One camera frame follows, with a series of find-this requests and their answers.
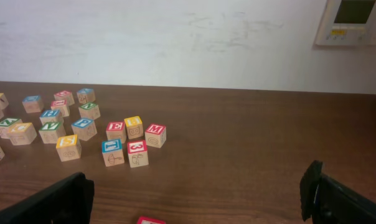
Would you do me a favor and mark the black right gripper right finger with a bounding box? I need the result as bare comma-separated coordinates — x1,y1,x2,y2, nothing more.
299,160,376,224

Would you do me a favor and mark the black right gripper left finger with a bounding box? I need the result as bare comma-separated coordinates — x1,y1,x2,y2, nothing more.
0,172,95,223

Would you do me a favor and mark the blue T block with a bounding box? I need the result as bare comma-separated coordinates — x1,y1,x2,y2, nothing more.
101,139,125,167

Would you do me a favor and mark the green V block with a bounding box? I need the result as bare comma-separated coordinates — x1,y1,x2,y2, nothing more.
39,121,66,144

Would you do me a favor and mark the blue P block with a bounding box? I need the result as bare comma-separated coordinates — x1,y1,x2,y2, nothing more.
72,118,97,141

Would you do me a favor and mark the red A block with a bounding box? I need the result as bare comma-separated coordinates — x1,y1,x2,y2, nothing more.
136,216,166,224

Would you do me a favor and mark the yellow block centre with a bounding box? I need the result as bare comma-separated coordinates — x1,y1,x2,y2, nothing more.
7,123,37,146

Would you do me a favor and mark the red 3 block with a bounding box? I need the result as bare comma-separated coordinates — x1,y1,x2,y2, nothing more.
127,140,149,168

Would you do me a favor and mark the red E block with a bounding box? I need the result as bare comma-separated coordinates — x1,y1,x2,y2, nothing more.
106,121,127,144

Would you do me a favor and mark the blue H block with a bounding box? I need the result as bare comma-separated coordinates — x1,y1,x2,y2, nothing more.
40,110,63,125

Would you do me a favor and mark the green N block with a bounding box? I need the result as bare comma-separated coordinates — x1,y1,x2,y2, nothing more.
78,102,100,120

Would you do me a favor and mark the red X block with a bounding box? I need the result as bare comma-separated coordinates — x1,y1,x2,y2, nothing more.
50,100,70,117

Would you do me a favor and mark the green Z block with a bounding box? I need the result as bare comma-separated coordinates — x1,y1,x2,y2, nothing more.
0,118,22,139

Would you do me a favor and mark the yellow block near E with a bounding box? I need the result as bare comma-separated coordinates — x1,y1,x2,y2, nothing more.
124,116,144,139

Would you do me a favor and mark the blue D block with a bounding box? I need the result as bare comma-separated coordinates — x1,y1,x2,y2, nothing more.
22,95,44,113

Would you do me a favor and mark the red C block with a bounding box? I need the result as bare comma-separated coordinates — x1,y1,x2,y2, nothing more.
54,90,75,106

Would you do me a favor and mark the blue X block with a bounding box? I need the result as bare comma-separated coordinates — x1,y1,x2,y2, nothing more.
77,88,96,104

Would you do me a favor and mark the red M block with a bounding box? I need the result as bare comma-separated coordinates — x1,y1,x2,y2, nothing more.
145,123,167,148

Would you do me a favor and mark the white wall control panel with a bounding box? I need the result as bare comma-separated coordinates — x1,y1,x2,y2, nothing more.
314,0,376,46

